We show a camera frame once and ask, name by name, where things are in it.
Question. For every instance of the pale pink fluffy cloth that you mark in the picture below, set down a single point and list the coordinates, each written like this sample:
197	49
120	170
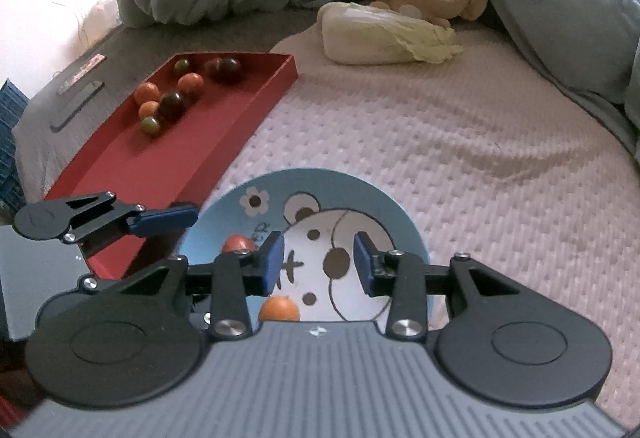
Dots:
100	16

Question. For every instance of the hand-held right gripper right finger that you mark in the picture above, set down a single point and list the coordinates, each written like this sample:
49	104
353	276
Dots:
362	268

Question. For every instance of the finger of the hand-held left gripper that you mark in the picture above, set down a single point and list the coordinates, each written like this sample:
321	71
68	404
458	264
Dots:
167	217

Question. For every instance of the napa cabbage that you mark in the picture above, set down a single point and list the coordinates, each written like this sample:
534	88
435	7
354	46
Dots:
370	36

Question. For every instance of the black flat bar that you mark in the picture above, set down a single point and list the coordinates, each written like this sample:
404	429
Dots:
75	107

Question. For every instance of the pink patterned flat strip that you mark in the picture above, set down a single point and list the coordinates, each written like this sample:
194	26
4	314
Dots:
82	73

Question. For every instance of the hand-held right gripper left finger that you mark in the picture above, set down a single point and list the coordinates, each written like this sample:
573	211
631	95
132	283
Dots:
271	263

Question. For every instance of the dark red cherry tomato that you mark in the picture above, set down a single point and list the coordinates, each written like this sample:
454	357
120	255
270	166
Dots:
232	70
213	66
173	105

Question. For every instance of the blue plastic crate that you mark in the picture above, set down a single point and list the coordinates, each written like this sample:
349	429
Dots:
10	143

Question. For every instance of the blue cartoon bear plate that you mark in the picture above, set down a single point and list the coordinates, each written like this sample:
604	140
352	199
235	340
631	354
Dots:
320	188

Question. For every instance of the orange cherry tomato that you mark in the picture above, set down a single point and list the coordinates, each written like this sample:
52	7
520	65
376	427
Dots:
279	309
147	92
148	109
190	82

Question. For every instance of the green cherry tomato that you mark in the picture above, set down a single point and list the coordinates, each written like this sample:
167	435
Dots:
181	65
150	125

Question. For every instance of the pink quilted mattress pad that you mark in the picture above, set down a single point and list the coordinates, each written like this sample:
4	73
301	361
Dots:
450	143

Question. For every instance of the red rectangular tray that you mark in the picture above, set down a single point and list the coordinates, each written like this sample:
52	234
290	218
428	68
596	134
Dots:
165	158

